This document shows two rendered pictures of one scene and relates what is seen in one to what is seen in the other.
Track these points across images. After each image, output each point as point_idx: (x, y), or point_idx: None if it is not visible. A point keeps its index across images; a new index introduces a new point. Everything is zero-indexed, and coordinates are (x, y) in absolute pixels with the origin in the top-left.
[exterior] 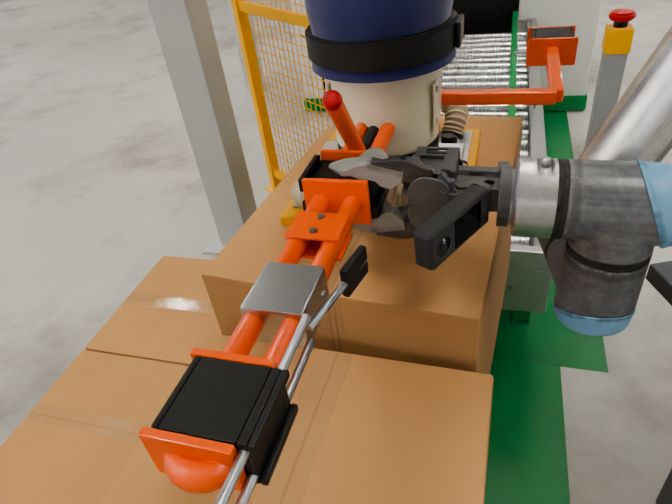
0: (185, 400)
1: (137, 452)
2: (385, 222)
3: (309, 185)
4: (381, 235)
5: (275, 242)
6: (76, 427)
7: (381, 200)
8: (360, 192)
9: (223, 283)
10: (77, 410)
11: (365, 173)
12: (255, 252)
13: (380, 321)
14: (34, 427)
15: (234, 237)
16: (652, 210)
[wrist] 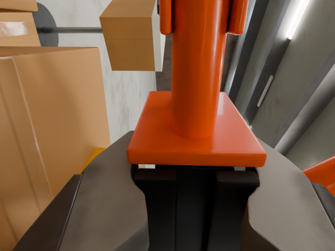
0: None
1: None
2: (112, 198)
3: (219, 95)
4: (67, 184)
5: (88, 122)
6: (9, 23)
7: (167, 215)
8: (231, 141)
9: (82, 47)
10: (19, 35)
11: (274, 168)
12: (91, 97)
13: None
14: (26, 17)
15: (105, 105)
16: None
